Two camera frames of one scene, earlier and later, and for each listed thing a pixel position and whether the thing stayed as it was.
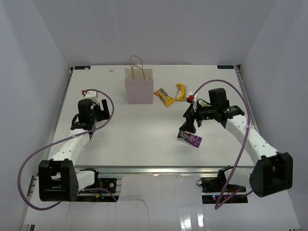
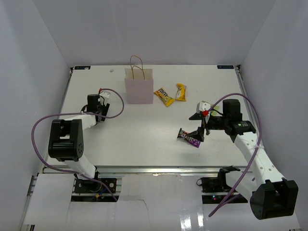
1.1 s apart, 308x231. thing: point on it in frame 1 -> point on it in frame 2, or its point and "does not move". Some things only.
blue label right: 225,67 does not move
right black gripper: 188,125 -> 198,134
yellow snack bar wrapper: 181,92 does not move
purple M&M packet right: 192,138 does not move
